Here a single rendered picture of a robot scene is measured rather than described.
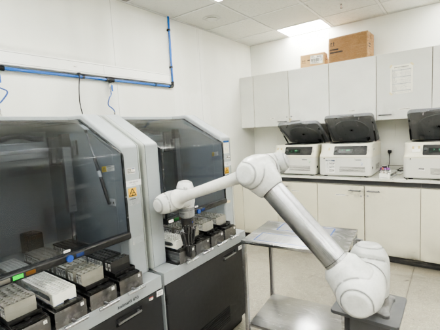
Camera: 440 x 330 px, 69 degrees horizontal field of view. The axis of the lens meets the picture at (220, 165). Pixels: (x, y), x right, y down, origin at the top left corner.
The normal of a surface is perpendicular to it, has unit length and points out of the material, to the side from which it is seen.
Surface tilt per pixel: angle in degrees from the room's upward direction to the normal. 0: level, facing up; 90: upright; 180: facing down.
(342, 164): 90
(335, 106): 90
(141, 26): 90
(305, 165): 90
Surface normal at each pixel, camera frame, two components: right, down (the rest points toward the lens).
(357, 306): -0.46, 0.19
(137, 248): 0.80, 0.02
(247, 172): -0.60, 0.04
